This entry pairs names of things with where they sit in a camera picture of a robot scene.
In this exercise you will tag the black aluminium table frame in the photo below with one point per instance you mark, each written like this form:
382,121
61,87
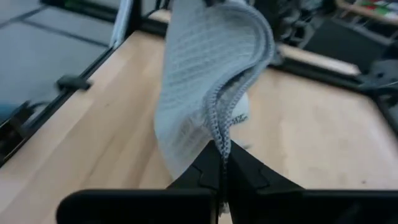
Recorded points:
73,82

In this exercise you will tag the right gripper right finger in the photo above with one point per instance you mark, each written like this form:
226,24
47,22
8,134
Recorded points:
248,177

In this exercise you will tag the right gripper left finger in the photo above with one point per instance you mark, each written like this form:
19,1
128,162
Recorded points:
208,174

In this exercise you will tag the silver metal bar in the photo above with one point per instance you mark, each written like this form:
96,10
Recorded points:
122,21

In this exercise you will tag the grey waffle microfiber towel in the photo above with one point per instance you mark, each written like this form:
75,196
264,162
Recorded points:
202,62

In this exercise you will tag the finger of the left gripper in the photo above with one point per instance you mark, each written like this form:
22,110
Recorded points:
214,2

